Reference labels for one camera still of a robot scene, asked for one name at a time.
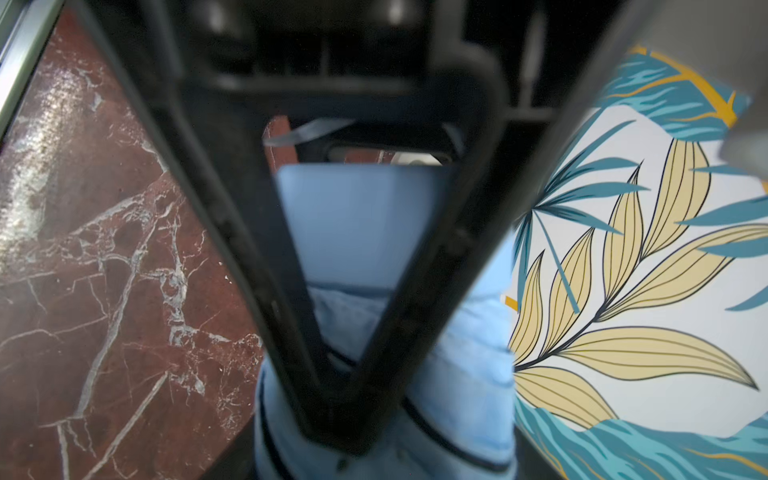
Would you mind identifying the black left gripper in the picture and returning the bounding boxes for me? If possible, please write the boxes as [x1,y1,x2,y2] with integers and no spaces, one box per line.
[76,1,622,126]

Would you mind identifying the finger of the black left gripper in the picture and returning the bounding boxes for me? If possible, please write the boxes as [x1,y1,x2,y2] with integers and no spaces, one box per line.
[335,53,577,454]
[123,80,372,453]

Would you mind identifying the light blue umbrella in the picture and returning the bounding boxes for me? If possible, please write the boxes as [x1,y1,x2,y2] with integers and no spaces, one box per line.
[254,163,518,479]

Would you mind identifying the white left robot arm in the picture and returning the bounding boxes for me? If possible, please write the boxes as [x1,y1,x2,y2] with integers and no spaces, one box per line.
[76,1,767,462]

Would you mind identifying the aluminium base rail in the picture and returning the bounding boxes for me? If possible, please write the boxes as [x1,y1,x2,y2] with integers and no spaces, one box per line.
[1,0,64,137]

